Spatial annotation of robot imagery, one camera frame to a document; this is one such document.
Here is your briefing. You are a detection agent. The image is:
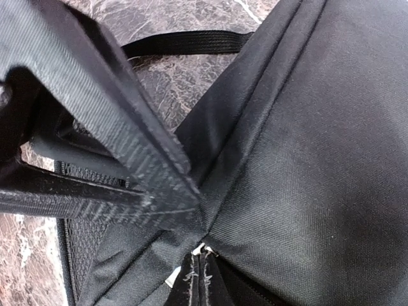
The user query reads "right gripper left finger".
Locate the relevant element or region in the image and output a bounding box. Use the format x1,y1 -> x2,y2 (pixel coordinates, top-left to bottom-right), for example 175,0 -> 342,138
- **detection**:
165,253 -> 201,306

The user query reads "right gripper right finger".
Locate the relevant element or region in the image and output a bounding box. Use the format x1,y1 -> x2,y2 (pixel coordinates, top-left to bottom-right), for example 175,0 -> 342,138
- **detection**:
199,251 -> 233,306

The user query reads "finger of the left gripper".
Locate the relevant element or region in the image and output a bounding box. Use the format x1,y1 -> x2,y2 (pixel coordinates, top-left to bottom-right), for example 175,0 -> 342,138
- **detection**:
1,159 -> 198,230
1,1 -> 200,204

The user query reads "black student backpack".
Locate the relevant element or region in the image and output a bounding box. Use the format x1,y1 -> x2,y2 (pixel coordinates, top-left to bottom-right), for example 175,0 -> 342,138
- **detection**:
58,1 -> 407,305

